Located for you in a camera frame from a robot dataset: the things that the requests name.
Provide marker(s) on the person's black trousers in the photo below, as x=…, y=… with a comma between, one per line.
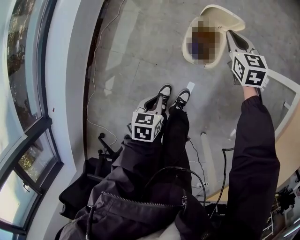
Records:
x=175, y=140

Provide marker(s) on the cream open-lid trash bin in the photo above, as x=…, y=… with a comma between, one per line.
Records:
x=186, y=50

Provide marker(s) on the white paper sheet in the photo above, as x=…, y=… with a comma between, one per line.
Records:
x=191, y=86

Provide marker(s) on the person's left shoe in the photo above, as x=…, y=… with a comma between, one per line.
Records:
x=165, y=90

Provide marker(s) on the person's left forearm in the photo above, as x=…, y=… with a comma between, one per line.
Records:
x=138, y=154

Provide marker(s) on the person's black jacket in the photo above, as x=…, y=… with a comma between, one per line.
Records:
x=131, y=211

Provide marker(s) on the black wheeled chair base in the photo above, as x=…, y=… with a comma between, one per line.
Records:
x=105, y=150

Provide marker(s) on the person's shoe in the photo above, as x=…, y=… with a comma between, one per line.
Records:
x=165, y=90
x=181, y=98

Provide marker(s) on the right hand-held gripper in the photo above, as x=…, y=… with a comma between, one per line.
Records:
x=252, y=70

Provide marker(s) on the dark window frame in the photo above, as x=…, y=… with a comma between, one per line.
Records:
x=38, y=127

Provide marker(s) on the person's right shoe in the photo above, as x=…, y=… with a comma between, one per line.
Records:
x=181, y=98

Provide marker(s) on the wooden table with white legs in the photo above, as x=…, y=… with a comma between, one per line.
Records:
x=289, y=150

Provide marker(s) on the white power strip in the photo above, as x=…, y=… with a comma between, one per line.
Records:
x=202, y=184

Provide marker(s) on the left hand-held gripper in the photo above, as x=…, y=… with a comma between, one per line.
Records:
x=144, y=127

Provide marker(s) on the person's right forearm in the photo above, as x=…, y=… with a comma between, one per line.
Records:
x=253, y=140

